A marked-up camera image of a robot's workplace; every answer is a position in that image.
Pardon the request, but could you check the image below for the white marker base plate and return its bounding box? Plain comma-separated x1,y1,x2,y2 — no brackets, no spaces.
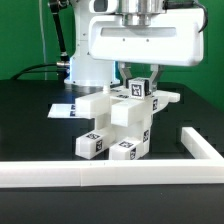
47,103,96,119

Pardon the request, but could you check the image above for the white U-shaped fence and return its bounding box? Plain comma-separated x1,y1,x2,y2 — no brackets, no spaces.
0,127,224,188

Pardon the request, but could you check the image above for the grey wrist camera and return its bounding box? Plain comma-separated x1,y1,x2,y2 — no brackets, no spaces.
89,0,119,14

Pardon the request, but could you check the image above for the white chair back frame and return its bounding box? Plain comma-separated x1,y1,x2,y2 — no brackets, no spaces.
75,87,180,129

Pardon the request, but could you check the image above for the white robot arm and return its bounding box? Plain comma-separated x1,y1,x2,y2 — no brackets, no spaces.
68,0,208,92

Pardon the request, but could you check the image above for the white chair seat part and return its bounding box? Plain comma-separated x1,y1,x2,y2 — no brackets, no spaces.
95,114,152,157

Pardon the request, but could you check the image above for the small tagged cube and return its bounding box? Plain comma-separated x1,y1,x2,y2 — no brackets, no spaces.
128,77,150,99

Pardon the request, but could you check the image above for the black cable bundle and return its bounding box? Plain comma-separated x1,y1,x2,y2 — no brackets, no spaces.
9,63,69,81

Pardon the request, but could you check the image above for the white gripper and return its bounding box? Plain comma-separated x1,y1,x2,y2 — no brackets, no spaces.
89,8,204,95

